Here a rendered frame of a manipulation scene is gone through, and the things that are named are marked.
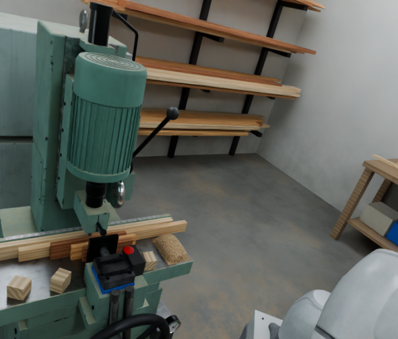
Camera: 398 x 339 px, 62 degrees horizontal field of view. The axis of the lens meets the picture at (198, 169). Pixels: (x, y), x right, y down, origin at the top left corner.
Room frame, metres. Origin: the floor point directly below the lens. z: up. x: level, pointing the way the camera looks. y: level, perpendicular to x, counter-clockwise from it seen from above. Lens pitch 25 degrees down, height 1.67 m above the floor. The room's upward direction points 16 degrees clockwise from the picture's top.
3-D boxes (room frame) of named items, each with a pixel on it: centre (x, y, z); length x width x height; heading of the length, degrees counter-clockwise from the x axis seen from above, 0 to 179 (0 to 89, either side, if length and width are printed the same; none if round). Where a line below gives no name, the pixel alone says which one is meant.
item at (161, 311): (0.89, -0.01, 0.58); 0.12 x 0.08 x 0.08; 40
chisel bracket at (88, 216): (0.85, 0.29, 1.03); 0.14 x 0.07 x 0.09; 40
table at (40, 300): (0.76, 0.20, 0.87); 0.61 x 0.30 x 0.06; 130
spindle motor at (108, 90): (0.83, 0.28, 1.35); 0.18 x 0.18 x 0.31
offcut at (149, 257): (0.83, 0.08, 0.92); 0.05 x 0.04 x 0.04; 33
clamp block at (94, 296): (0.70, 0.14, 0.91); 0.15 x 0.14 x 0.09; 130
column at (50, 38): (1.06, 0.47, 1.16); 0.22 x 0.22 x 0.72; 40
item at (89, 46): (0.94, 0.37, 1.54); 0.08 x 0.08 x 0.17; 40
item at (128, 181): (1.08, 0.28, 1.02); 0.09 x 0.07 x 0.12; 130
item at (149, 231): (0.89, 0.21, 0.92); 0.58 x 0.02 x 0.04; 130
